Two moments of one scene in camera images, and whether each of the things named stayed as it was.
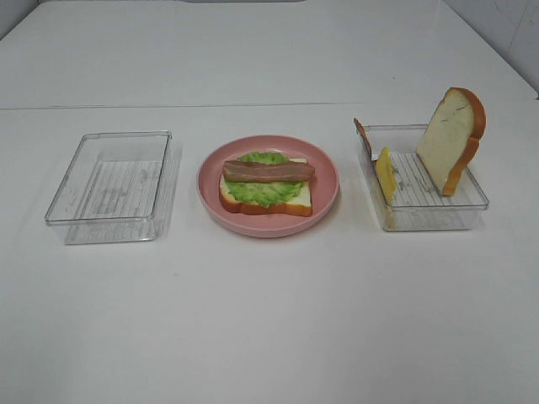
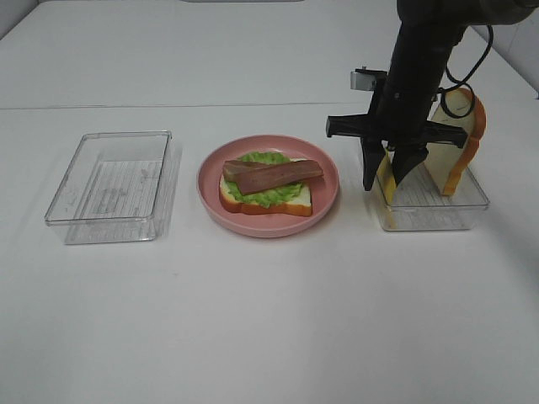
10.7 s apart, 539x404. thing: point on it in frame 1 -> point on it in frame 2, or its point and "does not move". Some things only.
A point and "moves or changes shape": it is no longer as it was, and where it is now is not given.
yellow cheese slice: (386, 174) does not move
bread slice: (301, 205) does not move
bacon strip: (360, 130) moves or changes shape
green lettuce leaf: (264, 193) does not move
